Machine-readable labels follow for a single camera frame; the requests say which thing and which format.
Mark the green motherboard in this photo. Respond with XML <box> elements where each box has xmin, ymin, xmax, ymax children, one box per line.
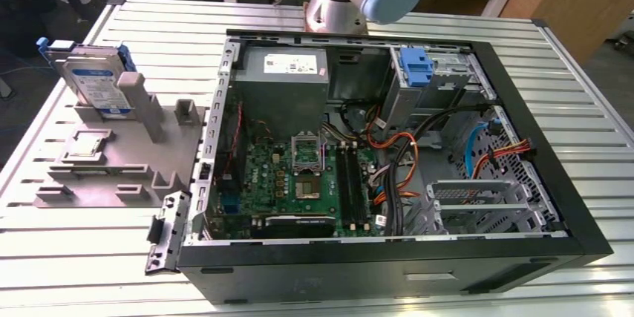
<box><xmin>206</xmin><ymin>134</ymin><xmax>393</xmax><ymax>240</ymax></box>

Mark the blue drive latch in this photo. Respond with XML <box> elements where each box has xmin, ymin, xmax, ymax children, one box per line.
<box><xmin>398</xmin><ymin>46</ymin><xmax>433</xmax><ymax>88</ymax></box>

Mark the black open PC case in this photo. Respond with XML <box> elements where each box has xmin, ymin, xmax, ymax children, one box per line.
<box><xmin>175</xmin><ymin>28</ymin><xmax>616</xmax><ymax>305</ymax></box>

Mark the wooden cabinet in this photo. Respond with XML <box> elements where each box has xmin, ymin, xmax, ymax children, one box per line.
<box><xmin>500</xmin><ymin>0</ymin><xmax>634</xmax><ymax>65</ymax></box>

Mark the hard disk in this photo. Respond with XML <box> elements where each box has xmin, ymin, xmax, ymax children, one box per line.
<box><xmin>37</xmin><ymin>36</ymin><xmax>138</xmax><ymax>121</ymax></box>

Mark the black RAM slot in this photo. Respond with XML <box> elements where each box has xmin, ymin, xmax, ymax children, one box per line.
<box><xmin>348</xmin><ymin>141</ymin><xmax>372</xmax><ymax>231</ymax></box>
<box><xmin>336</xmin><ymin>141</ymin><xmax>354</xmax><ymax>231</ymax></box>

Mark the grey parts rack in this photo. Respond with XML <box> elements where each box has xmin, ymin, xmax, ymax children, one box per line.
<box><xmin>33</xmin><ymin>71</ymin><xmax>210</xmax><ymax>209</ymax></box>

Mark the metal disk bay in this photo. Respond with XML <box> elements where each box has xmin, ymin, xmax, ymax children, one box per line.
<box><xmin>404</xmin><ymin>178</ymin><xmax>560</xmax><ymax>236</ymax></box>

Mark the grey power supply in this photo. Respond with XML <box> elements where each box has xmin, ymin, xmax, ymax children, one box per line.
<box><xmin>233</xmin><ymin>45</ymin><xmax>333</xmax><ymax>140</ymax></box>

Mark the grey card retention bracket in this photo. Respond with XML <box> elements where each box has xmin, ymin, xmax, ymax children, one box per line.
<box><xmin>143</xmin><ymin>189</ymin><xmax>194</xmax><ymax>276</ymax></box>

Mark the orange wire bundle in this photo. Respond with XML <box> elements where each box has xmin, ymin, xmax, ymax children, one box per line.
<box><xmin>366</xmin><ymin>105</ymin><xmax>422</xmax><ymax>206</ymax></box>

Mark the red twisted wire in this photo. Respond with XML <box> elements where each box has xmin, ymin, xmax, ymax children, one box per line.
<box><xmin>221</xmin><ymin>101</ymin><xmax>247</xmax><ymax>180</ymax></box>

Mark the metal socket cover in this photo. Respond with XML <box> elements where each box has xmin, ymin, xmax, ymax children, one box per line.
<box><xmin>290</xmin><ymin>131</ymin><xmax>329</xmax><ymax>176</ymax></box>

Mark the orange red power wire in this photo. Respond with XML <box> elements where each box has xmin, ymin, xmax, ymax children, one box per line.
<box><xmin>473</xmin><ymin>137</ymin><xmax>540</xmax><ymax>180</ymax></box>

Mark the black cable bundle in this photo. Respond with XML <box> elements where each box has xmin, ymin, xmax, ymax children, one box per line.
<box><xmin>386</xmin><ymin>103</ymin><xmax>497</xmax><ymax>236</ymax></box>

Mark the black graphics card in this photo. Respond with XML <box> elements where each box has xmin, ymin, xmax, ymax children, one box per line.
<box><xmin>250</xmin><ymin>215</ymin><xmax>338</xmax><ymax>239</ymax></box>

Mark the grey chair base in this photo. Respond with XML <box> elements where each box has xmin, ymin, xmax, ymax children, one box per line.
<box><xmin>606</xmin><ymin>12</ymin><xmax>634</xmax><ymax>50</ymax></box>

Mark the metal drive cage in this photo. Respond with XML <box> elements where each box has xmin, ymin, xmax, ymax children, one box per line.
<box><xmin>381</xmin><ymin>45</ymin><xmax>497</xmax><ymax>136</ymax></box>

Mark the CPU socket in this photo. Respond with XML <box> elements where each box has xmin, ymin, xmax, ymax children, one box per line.
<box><xmin>291</xmin><ymin>174</ymin><xmax>329</xmax><ymax>203</ymax></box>

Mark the silver CPU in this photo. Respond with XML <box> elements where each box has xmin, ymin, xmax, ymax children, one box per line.
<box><xmin>67</xmin><ymin>134</ymin><xmax>109</xmax><ymax>157</ymax></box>

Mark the blue data wire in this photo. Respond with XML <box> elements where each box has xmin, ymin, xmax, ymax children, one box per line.
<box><xmin>465</xmin><ymin>118</ymin><xmax>501</xmax><ymax>179</ymax></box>

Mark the green RAM stick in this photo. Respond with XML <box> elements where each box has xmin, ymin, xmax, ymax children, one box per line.
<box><xmin>69</xmin><ymin>168</ymin><xmax>123</xmax><ymax>177</ymax></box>

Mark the black office chair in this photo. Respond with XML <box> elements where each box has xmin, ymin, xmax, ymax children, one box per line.
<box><xmin>0</xmin><ymin>0</ymin><xmax>61</xmax><ymax>54</ymax></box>

